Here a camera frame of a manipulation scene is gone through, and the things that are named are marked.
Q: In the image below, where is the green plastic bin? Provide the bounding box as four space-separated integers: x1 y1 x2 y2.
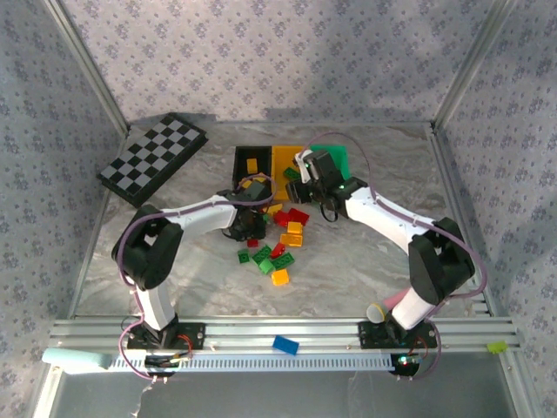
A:
309 144 352 182

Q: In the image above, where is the yellow plastic bin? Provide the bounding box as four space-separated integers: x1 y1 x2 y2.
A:
272 145 312 202

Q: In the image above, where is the black plastic bin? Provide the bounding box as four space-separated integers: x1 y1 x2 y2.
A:
233 145 276 197

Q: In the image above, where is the black white chessboard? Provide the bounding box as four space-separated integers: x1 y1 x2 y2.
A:
96 111 209 209

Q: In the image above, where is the blue lego brick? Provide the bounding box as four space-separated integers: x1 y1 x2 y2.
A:
272 335 300 356

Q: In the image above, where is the pink marker pen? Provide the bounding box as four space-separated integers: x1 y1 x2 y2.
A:
385 287 413 308

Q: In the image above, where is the small controller board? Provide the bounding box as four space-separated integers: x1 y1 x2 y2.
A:
144 354 193 370

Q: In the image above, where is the controller board with lights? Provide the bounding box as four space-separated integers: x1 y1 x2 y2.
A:
388 353 426 376

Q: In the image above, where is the light blue foam block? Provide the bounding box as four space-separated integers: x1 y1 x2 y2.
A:
42 347 112 374

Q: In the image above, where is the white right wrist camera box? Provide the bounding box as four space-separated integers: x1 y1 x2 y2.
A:
295 149 315 184

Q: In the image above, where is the aluminium front rail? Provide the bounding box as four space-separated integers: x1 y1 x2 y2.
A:
48 316 521 354

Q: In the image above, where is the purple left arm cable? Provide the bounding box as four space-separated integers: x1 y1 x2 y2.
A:
117 173 276 384

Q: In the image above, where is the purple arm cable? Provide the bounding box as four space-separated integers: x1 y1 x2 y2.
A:
117 173 276 384
303 131 488 382

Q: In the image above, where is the aluminium side rail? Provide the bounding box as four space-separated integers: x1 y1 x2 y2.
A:
428 124 498 318
67 128 131 319

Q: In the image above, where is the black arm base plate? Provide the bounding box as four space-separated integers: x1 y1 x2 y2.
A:
125 320 206 352
357 320 439 350

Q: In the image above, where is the white slotted cable duct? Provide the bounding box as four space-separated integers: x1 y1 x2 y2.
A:
106 351 395 374

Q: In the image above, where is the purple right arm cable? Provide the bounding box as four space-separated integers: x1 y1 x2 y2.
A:
303 131 488 382

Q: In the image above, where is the aluminium frame post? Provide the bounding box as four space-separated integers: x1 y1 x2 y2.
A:
43 0 131 134
32 365 62 418
500 350 545 418
433 0 520 130

